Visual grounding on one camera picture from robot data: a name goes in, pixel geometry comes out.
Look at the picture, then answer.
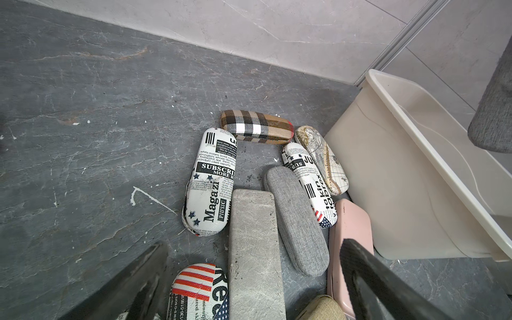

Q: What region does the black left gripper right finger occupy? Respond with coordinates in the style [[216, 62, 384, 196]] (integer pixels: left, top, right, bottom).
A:
[[349, 247, 450, 319]]

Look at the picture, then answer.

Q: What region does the grey fabric case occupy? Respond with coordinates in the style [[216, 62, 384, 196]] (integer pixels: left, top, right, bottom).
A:
[[264, 166, 329, 277]]

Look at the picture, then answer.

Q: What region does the stone grey case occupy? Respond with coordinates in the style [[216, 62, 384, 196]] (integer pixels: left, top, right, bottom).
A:
[[228, 189, 286, 319]]

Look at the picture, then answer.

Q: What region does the newspaper flag case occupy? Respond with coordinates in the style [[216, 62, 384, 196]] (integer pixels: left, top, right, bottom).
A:
[[167, 263, 229, 320]]

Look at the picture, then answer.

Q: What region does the tan fabric case front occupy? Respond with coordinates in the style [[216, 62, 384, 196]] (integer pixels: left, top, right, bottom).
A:
[[296, 295, 347, 320]]

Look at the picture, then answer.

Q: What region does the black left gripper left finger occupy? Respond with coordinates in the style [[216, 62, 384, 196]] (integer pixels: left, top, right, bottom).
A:
[[61, 241, 169, 319]]

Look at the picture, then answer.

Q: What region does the plaid glasses case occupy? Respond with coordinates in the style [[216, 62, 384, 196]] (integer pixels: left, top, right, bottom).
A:
[[220, 109, 295, 145]]

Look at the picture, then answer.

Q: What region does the map print glasses case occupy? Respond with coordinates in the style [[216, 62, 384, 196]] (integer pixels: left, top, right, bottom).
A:
[[295, 125, 349, 195]]

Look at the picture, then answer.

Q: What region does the newspaper print case centre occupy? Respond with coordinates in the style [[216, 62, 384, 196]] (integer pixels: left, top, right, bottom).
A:
[[282, 142, 337, 229]]

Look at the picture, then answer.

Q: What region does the pink flat case right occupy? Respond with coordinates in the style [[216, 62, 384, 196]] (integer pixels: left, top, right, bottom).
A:
[[327, 199, 374, 319]]

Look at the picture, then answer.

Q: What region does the beige plastic storage bin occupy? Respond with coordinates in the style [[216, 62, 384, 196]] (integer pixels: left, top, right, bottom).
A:
[[325, 69, 511, 261]]

